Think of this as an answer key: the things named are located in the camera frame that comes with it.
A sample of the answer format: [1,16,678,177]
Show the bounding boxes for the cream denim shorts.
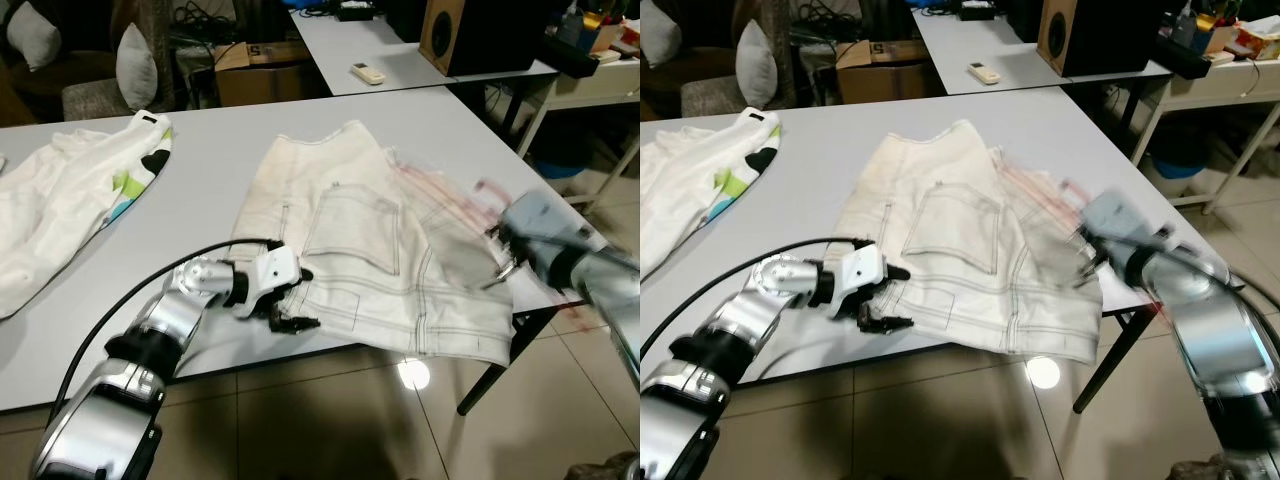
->
[833,120,1106,367]
[228,120,521,367]

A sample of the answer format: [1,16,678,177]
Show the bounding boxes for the black metal table leg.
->
[1072,308,1153,415]
[457,308,561,417]

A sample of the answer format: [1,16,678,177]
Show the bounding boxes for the white desk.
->
[515,55,641,216]
[1128,55,1280,216]

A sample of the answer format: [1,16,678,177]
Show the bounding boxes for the long black bar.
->
[1158,35,1223,81]
[543,33,603,79]

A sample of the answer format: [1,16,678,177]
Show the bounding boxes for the grey cushioned chair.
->
[60,78,136,123]
[682,78,756,121]

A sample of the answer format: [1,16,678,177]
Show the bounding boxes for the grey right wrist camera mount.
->
[502,188,579,251]
[1080,188,1161,249]

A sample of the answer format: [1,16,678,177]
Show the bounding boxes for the blue bin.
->
[1143,148,1208,183]
[528,148,593,183]

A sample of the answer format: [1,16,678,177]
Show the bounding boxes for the brown cardboard box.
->
[833,40,943,105]
[213,40,313,107]

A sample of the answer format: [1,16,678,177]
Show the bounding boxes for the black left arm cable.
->
[48,237,286,421]
[640,236,871,361]

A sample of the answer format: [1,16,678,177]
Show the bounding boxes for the black wooden speaker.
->
[419,0,549,78]
[1036,0,1168,79]

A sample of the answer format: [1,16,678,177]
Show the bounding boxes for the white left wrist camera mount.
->
[823,243,888,314]
[243,246,302,317]

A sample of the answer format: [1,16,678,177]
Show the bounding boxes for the white T-shirt green print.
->
[640,107,782,283]
[0,108,174,321]

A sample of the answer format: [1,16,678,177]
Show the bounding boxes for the grey pillow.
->
[640,0,683,69]
[3,0,63,73]
[734,20,780,112]
[114,22,161,112]

